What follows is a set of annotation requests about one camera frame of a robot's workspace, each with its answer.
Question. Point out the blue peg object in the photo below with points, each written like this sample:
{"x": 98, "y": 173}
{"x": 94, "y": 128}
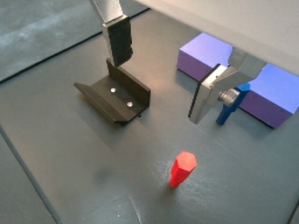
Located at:
{"x": 241, "y": 92}

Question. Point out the red hexagonal peg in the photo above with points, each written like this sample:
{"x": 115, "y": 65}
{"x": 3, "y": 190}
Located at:
{"x": 183, "y": 166}

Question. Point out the black angle bracket holder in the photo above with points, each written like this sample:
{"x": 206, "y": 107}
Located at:
{"x": 119, "y": 95}

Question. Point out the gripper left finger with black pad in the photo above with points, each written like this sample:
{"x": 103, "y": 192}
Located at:
{"x": 117, "y": 30}

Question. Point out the purple block board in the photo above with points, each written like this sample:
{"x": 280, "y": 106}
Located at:
{"x": 270, "y": 97}

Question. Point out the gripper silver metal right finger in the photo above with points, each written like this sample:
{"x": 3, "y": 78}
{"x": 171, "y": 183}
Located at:
{"x": 243, "y": 69}

